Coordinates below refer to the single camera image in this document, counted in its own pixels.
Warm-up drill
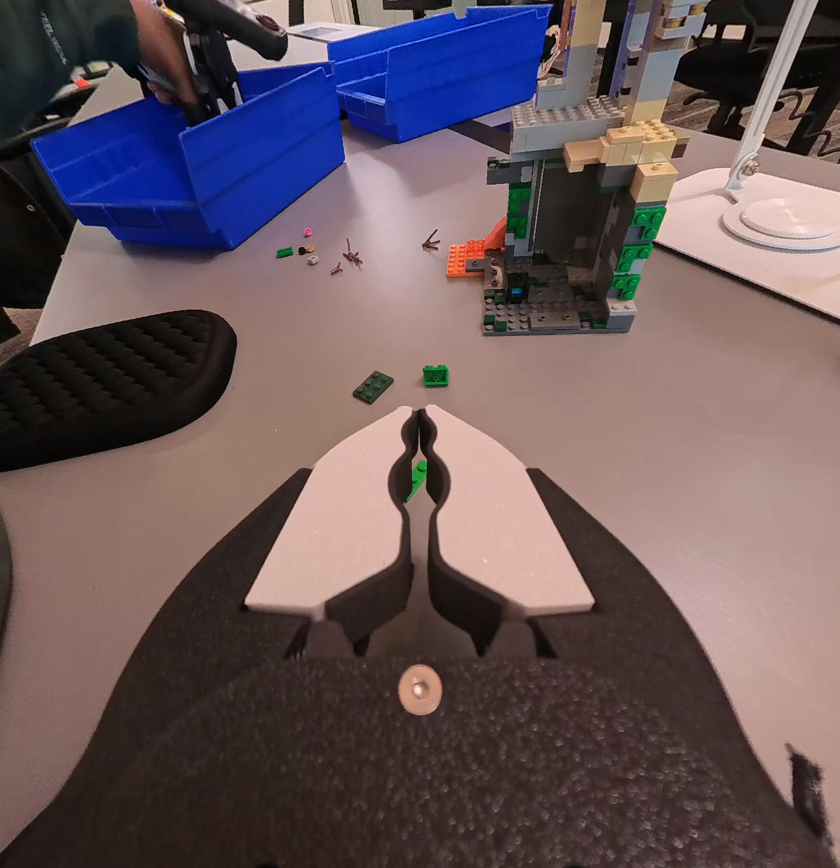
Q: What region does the black wrist rest cushion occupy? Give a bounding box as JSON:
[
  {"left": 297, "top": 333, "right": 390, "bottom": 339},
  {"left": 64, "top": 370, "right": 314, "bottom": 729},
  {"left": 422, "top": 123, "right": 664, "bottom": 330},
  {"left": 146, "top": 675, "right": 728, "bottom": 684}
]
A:
[{"left": 0, "top": 310, "right": 238, "bottom": 473}]

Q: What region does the dark green plate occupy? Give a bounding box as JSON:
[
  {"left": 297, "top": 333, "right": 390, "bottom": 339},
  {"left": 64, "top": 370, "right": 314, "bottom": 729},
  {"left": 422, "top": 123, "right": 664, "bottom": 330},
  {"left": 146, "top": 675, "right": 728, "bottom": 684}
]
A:
[{"left": 353, "top": 371, "right": 396, "bottom": 406}]

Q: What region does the black office chair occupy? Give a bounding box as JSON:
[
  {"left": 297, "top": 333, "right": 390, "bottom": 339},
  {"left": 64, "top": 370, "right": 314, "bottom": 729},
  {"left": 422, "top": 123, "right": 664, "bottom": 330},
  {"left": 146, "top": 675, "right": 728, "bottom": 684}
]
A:
[{"left": 674, "top": 0, "right": 801, "bottom": 137}]

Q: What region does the blue plastic storage bin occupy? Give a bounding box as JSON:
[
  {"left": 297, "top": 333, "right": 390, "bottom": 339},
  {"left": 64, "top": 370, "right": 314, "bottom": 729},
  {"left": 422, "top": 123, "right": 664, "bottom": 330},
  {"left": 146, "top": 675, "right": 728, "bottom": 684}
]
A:
[
  {"left": 327, "top": 3, "right": 553, "bottom": 143},
  {"left": 30, "top": 62, "right": 346, "bottom": 250}
]

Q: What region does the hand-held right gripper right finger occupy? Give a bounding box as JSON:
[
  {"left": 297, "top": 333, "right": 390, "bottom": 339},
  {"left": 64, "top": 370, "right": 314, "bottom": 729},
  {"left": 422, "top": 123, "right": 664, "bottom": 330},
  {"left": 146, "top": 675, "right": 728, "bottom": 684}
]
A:
[{"left": 422, "top": 406, "right": 595, "bottom": 657}]

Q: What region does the wooden white book stand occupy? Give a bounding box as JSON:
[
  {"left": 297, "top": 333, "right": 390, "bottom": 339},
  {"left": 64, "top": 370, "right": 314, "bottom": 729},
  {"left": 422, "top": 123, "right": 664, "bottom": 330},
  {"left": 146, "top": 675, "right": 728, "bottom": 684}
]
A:
[{"left": 654, "top": 0, "right": 840, "bottom": 323}]

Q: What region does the person's left forearm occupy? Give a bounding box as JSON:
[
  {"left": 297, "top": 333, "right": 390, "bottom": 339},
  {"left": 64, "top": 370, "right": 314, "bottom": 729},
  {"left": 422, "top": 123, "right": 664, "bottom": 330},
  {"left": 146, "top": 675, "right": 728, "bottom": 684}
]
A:
[{"left": 0, "top": 0, "right": 146, "bottom": 157}]

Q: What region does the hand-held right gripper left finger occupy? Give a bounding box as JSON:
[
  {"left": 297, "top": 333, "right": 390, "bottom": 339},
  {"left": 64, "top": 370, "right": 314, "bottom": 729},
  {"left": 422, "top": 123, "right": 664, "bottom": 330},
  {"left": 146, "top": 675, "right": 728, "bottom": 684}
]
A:
[{"left": 245, "top": 409, "right": 419, "bottom": 657}]

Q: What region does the person's left hand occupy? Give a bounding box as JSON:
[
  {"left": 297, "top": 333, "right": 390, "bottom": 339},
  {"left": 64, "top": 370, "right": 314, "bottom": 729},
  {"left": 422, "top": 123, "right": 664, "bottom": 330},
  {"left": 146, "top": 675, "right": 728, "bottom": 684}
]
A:
[{"left": 130, "top": 0, "right": 193, "bottom": 109}]

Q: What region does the toy brick castle model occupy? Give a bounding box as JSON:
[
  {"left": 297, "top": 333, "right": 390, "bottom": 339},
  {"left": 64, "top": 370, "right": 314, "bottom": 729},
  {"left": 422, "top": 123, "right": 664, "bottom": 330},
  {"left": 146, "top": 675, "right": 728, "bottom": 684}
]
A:
[{"left": 446, "top": 0, "right": 709, "bottom": 338}]

